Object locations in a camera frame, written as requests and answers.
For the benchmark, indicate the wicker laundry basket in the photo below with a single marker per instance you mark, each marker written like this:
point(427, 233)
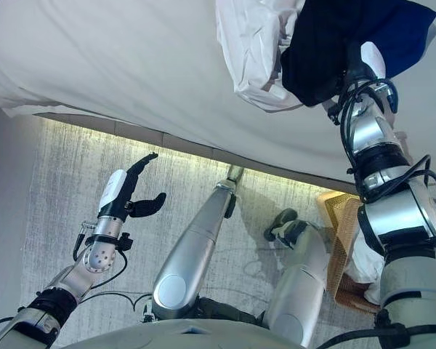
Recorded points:
point(339, 225)

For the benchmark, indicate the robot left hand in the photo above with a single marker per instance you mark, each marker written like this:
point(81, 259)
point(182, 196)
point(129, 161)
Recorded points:
point(112, 192)

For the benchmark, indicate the dark navy black garment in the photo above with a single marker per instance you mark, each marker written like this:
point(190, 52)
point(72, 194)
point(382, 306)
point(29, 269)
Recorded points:
point(319, 54)

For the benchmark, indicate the grey robot torso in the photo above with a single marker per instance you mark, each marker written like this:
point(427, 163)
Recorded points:
point(167, 336)

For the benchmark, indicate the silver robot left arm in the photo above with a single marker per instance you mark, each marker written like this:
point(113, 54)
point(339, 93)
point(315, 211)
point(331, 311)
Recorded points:
point(98, 256)

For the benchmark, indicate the grey striped rug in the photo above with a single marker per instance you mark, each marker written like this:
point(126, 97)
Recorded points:
point(76, 174)

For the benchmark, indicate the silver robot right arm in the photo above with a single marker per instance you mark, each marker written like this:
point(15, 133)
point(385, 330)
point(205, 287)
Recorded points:
point(399, 218)

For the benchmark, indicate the white crumpled cloth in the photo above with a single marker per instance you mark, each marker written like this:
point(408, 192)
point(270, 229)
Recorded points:
point(363, 265)

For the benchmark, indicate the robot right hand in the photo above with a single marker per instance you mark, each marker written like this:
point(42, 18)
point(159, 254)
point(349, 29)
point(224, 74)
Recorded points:
point(372, 60)

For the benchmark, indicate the cream beige garment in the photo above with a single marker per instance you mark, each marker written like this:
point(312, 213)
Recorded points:
point(247, 47)

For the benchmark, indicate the bed with beige cover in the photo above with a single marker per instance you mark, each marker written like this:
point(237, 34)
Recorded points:
point(112, 65)

